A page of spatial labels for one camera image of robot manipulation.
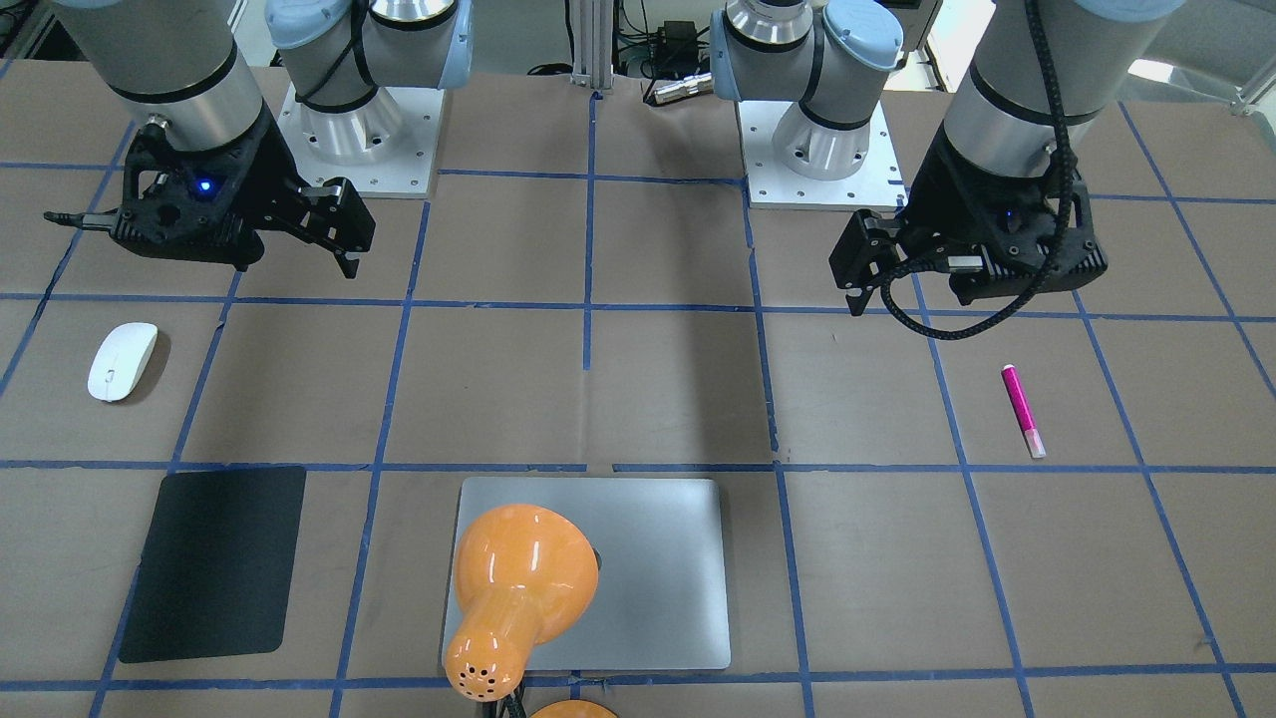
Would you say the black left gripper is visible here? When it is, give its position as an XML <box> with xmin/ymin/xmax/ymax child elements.
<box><xmin>828</xmin><ymin>129</ymin><xmax>1109</xmax><ymax>318</ymax></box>

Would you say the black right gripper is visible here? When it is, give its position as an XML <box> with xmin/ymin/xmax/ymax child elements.
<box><xmin>43</xmin><ymin>106</ymin><xmax>376</xmax><ymax>281</ymax></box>

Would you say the pink pen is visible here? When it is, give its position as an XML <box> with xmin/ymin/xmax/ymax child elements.
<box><xmin>1000</xmin><ymin>363</ymin><xmax>1048</xmax><ymax>460</ymax></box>

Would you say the white computer mouse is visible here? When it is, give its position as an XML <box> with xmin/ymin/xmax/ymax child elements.
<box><xmin>85</xmin><ymin>321</ymin><xmax>160</xmax><ymax>403</ymax></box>

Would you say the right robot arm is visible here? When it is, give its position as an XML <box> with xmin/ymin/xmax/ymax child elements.
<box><xmin>43</xmin><ymin>1</ymin><xmax>473</xmax><ymax>278</ymax></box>

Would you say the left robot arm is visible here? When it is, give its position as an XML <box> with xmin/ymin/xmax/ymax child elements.
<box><xmin>708</xmin><ymin>1</ymin><xmax>1176</xmax><ymax>321</ymax></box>

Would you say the black mousepad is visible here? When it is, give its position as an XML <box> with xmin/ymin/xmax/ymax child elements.
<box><xmin>117</xmin><ymin>467</ymin><xmax>308</xmax><ymax>664</ymax></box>

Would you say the silver laptop notebook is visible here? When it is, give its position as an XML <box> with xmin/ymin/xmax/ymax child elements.
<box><xmin>456</xmin><ymin>476</ymin><xmax>731</xmax><ymax>673</ymax></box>

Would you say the silver metal connector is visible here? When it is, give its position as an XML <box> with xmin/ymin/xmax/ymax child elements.
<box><xmin>643</xmin><ymin>71</ymin><xmax>715</xmax><ymax>108</ymax></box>

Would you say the black power adapter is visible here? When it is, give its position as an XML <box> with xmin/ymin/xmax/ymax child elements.
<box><xmin>656</xmin><ymin>20</ymin><xmax>699</xmax><ymax>56</ymax></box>

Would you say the orange desk lamp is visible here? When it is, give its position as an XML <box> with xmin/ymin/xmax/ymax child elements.
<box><xmin>441</xmin><ymin>504</ymin><xmax>600</xmax><ymax>717</ymax></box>

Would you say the black braided cable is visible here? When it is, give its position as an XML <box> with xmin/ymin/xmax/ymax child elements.
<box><xmin>879</xmin><ymin>0</ymin><xmax>1079</xmax><ymax>341</ymax></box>

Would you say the aluminium frame post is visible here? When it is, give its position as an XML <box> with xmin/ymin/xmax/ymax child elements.
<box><xmin>565</xmin><ymin>0</ymin><xmax>616</xmax><ymax>94</ymax></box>

